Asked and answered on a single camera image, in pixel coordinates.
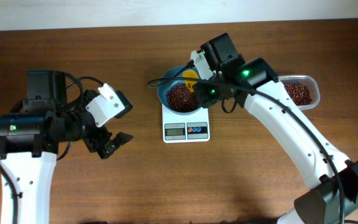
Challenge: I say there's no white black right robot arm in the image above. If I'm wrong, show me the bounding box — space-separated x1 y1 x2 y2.
191 34 358 223

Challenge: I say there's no yellow measuring scoop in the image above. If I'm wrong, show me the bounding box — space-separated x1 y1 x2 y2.
182 69 199 92

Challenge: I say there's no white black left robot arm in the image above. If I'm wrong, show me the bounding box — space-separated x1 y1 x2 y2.
0 70 133 223

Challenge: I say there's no clear container of red beans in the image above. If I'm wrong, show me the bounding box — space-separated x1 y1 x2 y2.
279 75 321 110

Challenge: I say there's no teal plastic bowl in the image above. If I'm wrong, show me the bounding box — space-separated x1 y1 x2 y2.
157 66 201 113

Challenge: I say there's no white digital kitchen scale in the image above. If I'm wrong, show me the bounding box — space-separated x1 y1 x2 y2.
162 105 211 144

